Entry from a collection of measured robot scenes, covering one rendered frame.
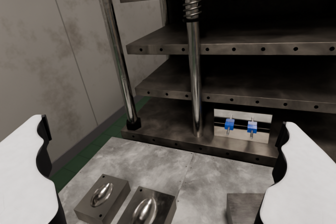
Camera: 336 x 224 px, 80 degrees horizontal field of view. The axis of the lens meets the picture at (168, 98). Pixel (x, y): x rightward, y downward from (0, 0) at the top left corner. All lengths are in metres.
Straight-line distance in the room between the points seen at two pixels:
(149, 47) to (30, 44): 1.31
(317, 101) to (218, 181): 0.53
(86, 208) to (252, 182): 0.65
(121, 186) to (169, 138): 0.41
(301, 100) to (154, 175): 0.72
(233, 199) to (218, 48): 0.60
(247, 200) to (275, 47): 0.58
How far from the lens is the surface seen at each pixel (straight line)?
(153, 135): 1.21
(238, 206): 0.74
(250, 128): 1.07
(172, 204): 0.80
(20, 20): 2.13
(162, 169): 0.99
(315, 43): 0.95
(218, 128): 1.13
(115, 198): 0.86
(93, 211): 0.87
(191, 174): 0.95
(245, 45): 0.93
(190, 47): 0.93
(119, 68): 1.11
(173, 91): 1.09
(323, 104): 1.07
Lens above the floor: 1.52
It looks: 28 degrees down
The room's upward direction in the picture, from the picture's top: 7 degrees counter-clockwise
